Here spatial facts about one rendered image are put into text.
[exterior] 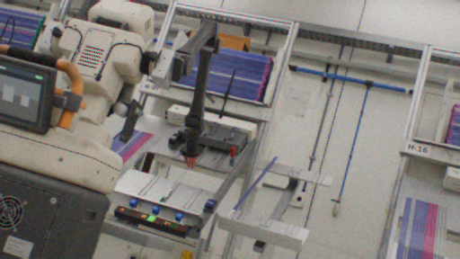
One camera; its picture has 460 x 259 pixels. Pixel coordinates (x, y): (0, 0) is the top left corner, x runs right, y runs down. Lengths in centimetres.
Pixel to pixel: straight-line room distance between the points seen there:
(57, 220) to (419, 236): 153
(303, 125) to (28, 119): 313
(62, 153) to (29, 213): 17
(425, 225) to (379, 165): 182
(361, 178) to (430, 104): 137
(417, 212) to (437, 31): 235
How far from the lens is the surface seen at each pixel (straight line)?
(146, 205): 243
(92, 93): 191
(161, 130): 294
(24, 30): 361
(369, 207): 422
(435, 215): 257
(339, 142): 432
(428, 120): 301
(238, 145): 272
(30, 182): 149
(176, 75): 194
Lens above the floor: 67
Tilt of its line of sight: 11 degrees up
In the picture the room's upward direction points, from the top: 17 degrees clockwise
